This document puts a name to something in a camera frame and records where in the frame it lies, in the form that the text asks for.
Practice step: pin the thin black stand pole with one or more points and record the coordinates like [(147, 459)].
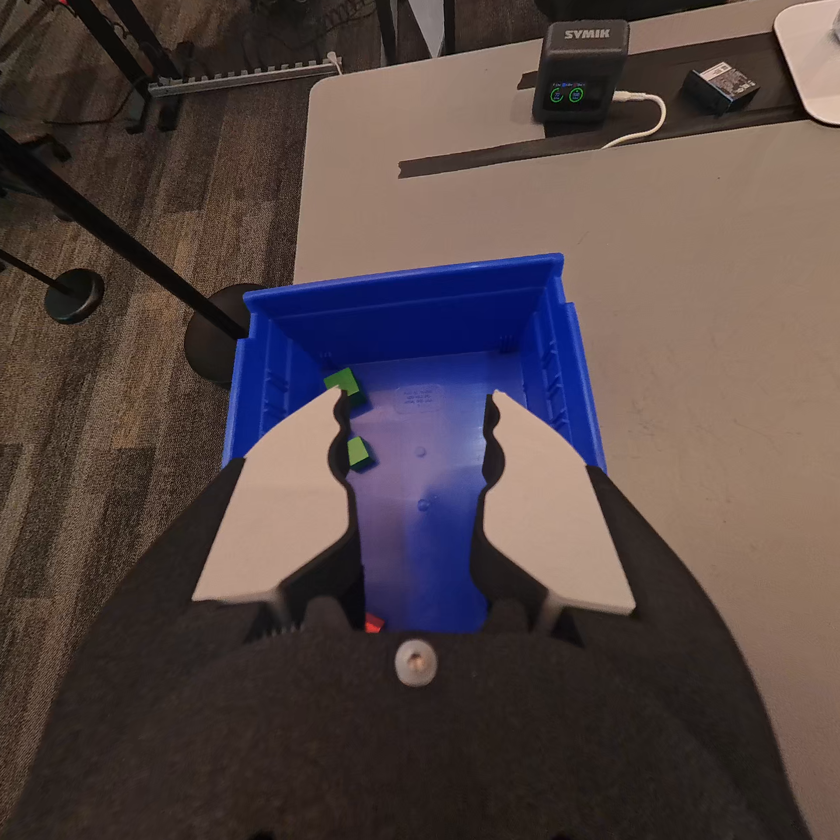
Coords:
[(26, 266)]

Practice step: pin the round black floor base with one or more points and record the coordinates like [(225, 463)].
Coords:
[(73, 298)]

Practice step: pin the black desk frame leg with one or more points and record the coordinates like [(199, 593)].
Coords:
[(131, 59)]

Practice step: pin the blue plastic bin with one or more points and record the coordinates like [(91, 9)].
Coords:
[(420, 315)]

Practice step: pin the grey power strip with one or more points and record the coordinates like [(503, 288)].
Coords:
[(243, 73)]

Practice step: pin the small black battery pack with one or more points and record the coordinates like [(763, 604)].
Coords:
[(722, 85)]

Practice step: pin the red wooden cube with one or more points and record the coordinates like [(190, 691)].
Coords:
[(374, 623)]

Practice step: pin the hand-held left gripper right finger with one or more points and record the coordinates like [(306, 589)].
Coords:
[(551, 531)]

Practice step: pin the thick black vertical pole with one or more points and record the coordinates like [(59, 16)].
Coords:
[(131, 249)]

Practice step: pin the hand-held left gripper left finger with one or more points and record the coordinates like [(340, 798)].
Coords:
[(282, 518)]

